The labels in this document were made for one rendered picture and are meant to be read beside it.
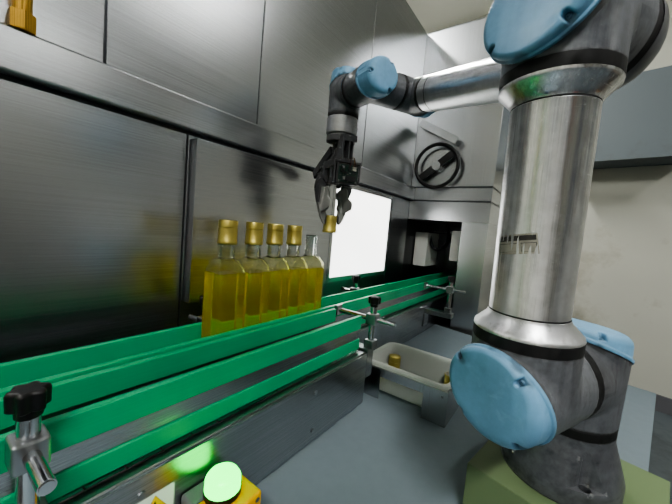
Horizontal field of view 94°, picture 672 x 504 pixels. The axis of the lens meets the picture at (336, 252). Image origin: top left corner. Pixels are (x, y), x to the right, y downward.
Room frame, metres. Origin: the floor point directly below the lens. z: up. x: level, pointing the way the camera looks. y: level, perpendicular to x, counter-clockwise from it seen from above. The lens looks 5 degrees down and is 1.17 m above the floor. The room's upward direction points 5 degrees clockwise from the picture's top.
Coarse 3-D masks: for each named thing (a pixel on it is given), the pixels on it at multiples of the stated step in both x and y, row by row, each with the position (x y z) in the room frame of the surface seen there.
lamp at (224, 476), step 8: (224, 464) 0.38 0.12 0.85; (232, 464) 0.38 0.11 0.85; (208, 472) 0.37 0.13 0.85; (216, 472) 0.36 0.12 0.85; (224, 472) 0.36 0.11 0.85; (232, 472) 0.37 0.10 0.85; (240, 472) 0.37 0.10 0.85; (208, 480) 0.35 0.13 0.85; (216, 480) 0.35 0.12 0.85; (224, 480) 0.35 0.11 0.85; (232, 480) 0.36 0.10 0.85; (240, 480) 0.37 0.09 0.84; (208, 488) 0.35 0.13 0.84; (216, 488) 0.35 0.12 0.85; (224, 488) 0.35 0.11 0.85; (232, 488) 0.35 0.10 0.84; (240, 488) 0.37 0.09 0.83; (208, 496) 0.35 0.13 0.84; (216, 496) 0.35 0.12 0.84; (224, 496) 0.35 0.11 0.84; (232, 496) 0.35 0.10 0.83
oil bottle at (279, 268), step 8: (264, 256) 0.67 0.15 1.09; (272, 256) 0.66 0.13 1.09; (280, 256) 0.67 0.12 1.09; (272, 264) 0.64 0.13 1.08; (280, 264) 0.65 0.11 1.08; (288, 264) 0.68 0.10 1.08; (272, 272) 0.64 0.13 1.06; (280, 272) 0.65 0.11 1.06; (288, 272) 0.67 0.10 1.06; (272, 280) 0.64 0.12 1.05; (280, 280) 0.65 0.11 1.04; (288, 280) 0.67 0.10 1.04; (272, 288) 0.64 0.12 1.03; (280, 288) 0.66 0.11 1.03; (272, 296) 0.64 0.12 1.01; (280, 296) 0.66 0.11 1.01; (272, 304) 0.64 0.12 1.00; (280, 304) 0.66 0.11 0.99; (272, 312) 0.64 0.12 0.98; (280, 312) 0.66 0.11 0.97
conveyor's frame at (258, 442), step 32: (416, 320) 1.23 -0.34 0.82; (320, 384) 0.58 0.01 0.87; (352, 384) 0.68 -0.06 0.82; (256, 416) 0.45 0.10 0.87; (288, 416) 0.51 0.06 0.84; (320, 416) 0.59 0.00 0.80; (192, 448) 0.37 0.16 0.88; (224, 448) 0.41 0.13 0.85; (256, 448) 0.46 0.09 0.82; (288, 448) 0.52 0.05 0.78; (128, 480) 0.32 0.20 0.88; (160, 480) 0.34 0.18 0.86; (192, 480) 0.37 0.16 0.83; (256, 480) 0.46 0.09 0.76
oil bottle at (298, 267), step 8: (288, 256) 0.70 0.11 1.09; (296, 256) 0.71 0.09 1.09; (296, 264) 0.69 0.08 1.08; (304, 264) 0.71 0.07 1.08; (296, 272) 0.69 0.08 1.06; (304, 272) 0.71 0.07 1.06; (296, 280) 0.69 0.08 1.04; (304, 280) 0.71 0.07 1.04; (288, 288) 0.68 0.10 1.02; (296, 288) 0.69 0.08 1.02; (304, 288) 0.72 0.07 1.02; (288, 296) 0.68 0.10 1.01; (296, 296) 0.70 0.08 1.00; (304, 296) 0.72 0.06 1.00; (288, 304) 0.68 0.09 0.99; (296, 304) 0.70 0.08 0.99; (304, 304) 0.72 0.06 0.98; (288, 312) 0.68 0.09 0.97; (296, 312) 0.70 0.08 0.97
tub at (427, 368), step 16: (384, 352) 0.86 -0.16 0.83; (400, 352) 0.89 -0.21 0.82; (416, 352) 0.87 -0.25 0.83; (384, 368) 0.75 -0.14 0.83; (400, 368) 0.88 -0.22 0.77; (416, 368) 0.86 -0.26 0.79; (432, 368) 0.83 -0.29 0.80; (448, 368) 0.81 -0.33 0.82; (432, 384) 0.68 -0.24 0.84; (448, 384) 0.67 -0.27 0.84
